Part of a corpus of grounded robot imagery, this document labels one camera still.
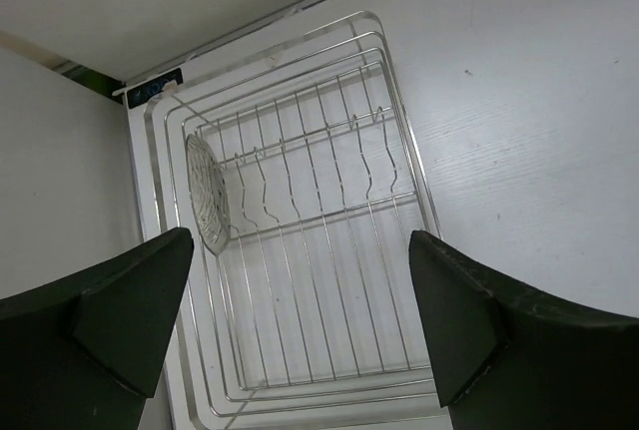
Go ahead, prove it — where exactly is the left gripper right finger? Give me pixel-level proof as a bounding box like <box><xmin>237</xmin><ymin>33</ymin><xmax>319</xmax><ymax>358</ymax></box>
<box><xmin>408</xmin><ymin>230</ymin><xmax>638</xmax><ymax>430</ymax></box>

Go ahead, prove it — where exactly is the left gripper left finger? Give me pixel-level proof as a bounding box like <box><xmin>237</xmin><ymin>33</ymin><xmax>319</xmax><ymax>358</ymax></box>
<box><xmin>1</xmin><ymin>227</ymin><xmax>194</xmax><ymax>429</ymax></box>

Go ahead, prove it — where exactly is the clear glass plate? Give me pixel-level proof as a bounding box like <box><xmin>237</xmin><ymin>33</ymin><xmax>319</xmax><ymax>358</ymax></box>
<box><xmin>186</xmin><ymin>134</ymin><xmax>231</xmax><ymax>255</ymax></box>

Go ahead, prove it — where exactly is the aluminium rail frame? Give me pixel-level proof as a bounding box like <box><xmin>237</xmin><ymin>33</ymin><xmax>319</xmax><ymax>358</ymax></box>
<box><xmin>49</xmin><ymin>0</ymin><xmax>440</xmax><ymax>112</ymax></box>

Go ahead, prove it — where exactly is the metal wire dish rack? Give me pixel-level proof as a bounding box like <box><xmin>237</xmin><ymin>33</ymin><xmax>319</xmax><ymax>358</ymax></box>
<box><xmin>135</xmin><ymin>11</ymin><xmax>444</xmax><ymax>429</ymax></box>

